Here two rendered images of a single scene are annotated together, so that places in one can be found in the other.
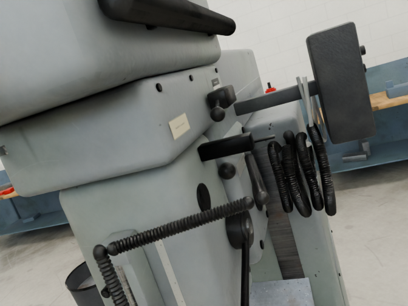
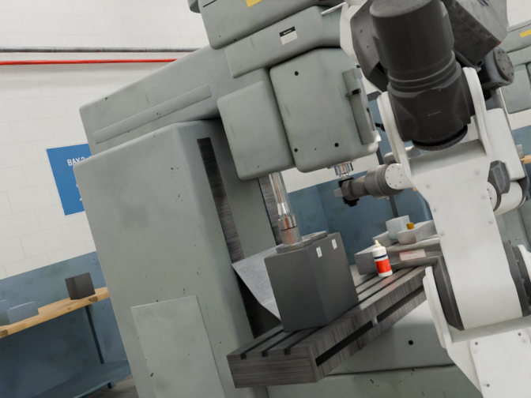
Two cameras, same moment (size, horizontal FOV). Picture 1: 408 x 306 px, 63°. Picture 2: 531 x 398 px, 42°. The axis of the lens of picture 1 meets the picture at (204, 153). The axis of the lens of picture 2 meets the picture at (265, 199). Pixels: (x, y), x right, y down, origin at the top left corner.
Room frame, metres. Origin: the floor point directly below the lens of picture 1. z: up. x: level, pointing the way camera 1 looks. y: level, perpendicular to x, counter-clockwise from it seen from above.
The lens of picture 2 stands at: (0.17, 2.08, 1.29)
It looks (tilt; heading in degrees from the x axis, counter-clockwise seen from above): 1 degrees down; 287
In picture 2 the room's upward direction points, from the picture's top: 16 degrees counter-clockwise
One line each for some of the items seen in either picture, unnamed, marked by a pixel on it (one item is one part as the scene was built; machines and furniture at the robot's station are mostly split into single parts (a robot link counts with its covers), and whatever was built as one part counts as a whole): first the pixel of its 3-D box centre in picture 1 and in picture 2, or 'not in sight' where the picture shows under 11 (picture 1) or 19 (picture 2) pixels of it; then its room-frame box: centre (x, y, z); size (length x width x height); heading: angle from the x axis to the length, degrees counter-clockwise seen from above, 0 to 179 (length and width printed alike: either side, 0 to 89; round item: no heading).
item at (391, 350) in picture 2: not in sight; (389, 330); (0.51, 0.11, 0.81); 0.50 x 0.35 x 0.12; 160
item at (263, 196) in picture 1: (254, 173); not in sight; (0.39, -0.05, 1.58); 0.17 x 0.01 x 0.01; 173
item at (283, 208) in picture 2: not in sight; (279, 195); (0.62, 0.44, 1.27); 0.03 x 0.03 x 0.11
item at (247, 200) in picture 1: (189, 223); not in sight; (0.31, 0.04, 1.58); 0.17 x 0.01 x 0.01; 93
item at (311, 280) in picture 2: not in sight; (312, 277); (0.61, 0.39, 1.05); 0.22 x 0.12 x 0.20; 79
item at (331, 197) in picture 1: (292, 175); not in sight; (0.70, -0.17, 1.45); 0.18 x 0.16 x 0.21; 160
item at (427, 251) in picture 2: not in sight; (412, 244); (0.40, -0.11, 1.01); 0.35 x 0.15 x 0.11; 157
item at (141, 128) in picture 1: (135, 118); (294, 43); (0.55, 0.09, 1.68); 0.34 x 0.24 x 0.10; 160
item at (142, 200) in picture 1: (167, 243); (324, 110); (0.52, 0.10, 1.47); 0.21 x 0.19 x 0.32; 70
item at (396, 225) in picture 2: not in sight; (399, 227); (0.43, -0.12, 1.07); 0.06 x 0.05 x 0.06; 67
